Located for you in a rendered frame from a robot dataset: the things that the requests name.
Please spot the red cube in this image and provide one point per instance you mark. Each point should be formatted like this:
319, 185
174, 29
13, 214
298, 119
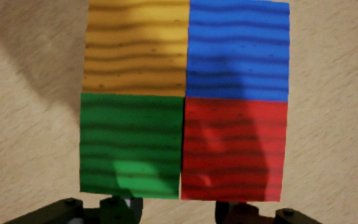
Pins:
234, 150

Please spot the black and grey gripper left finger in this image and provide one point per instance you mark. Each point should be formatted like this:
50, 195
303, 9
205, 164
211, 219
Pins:
72, 211

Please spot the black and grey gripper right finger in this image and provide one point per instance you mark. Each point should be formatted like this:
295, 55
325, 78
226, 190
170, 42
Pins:
243, 213

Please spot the green cube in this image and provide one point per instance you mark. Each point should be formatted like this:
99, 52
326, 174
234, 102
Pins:
130, 145

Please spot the blue cube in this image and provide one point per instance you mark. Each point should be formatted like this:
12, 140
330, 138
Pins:
238, 49

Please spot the yellow cube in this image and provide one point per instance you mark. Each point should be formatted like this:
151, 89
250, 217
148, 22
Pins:
136, 47

